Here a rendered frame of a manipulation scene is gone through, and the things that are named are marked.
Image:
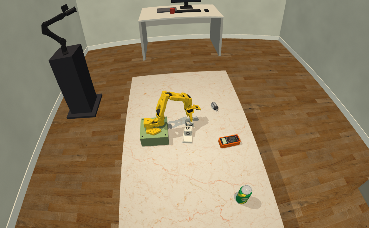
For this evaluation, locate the green drink can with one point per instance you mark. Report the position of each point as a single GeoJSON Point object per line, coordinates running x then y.
{"type": "Point", "coordinates": [244, 194]}

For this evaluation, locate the orange digital multimeter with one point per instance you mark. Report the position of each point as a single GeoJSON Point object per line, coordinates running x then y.
{"type": "Point", "coordinates": [229, 141]}

